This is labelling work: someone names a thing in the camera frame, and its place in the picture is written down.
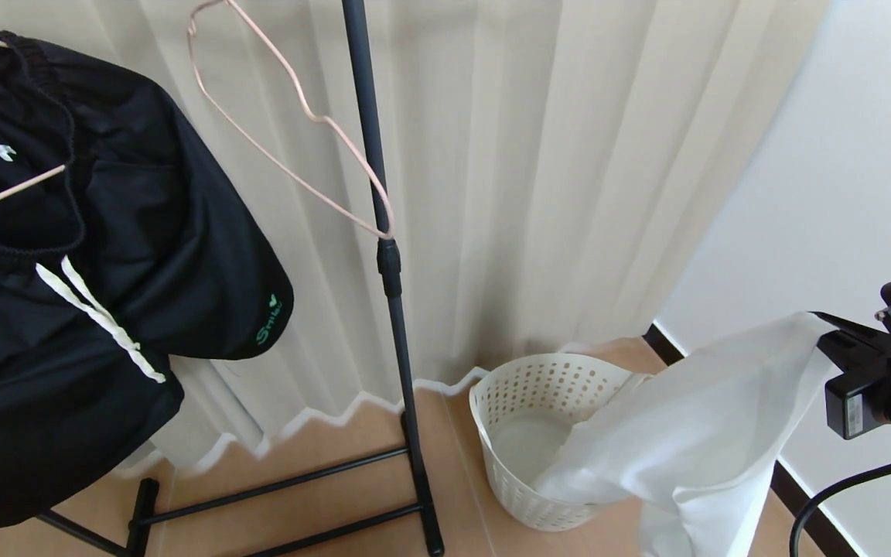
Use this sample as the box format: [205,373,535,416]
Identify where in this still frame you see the white garment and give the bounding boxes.
[534,311,838,557]

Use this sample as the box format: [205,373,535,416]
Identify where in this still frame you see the pink clothes hanger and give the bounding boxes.
[0,34,67,224]
[186,0,396,241]

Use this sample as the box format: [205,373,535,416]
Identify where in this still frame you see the black shorts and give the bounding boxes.
[0,23,295,529]

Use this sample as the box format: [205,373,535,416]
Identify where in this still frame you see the white laundry basket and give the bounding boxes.
[469,354,655,532]

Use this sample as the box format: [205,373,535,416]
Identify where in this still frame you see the black clothes rack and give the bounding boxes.
[36,0,446,557]

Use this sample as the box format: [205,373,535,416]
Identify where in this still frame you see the beige curtain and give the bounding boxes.
[0,0,833,474]

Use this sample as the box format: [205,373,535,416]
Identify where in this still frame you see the black cable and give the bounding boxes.
[790,445,891,557]

